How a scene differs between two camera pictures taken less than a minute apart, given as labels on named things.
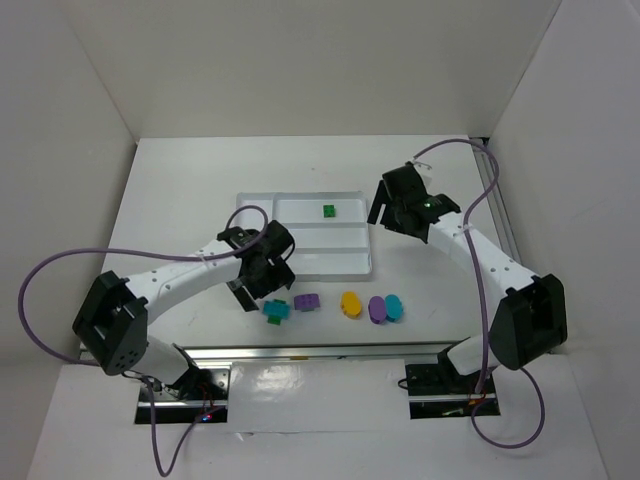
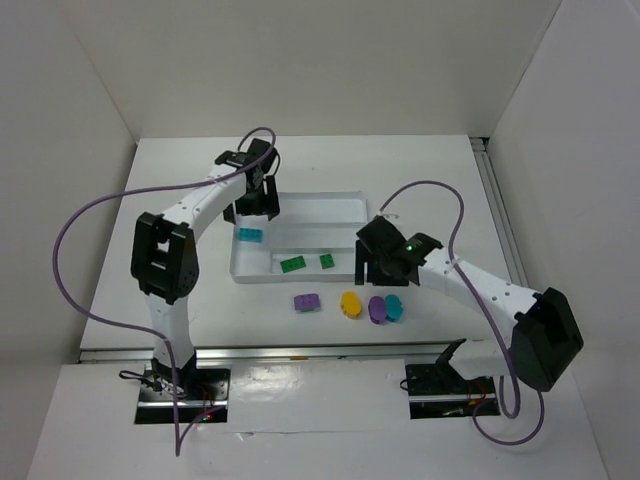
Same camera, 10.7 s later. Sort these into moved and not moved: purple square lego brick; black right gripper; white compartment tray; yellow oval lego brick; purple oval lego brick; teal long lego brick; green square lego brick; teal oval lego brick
Moved: green square lego brick; teal long lego brick; black right gripper
Not moved: white compartment tray; purple square lego brick; teal oval lego brick; yellow oval lego brick; purple oval lego brick
